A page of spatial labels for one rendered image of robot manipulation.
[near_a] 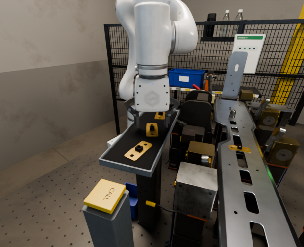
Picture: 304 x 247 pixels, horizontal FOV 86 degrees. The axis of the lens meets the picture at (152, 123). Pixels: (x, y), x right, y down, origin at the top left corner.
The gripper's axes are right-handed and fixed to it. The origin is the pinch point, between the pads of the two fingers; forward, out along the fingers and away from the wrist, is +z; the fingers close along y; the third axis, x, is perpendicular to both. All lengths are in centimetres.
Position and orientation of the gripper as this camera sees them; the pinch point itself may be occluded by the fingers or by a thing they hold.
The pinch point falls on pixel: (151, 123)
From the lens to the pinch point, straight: 53.1
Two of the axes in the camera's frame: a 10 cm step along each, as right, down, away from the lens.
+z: 0.0, 8.8, 4.7
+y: 10.0, -0.1, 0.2
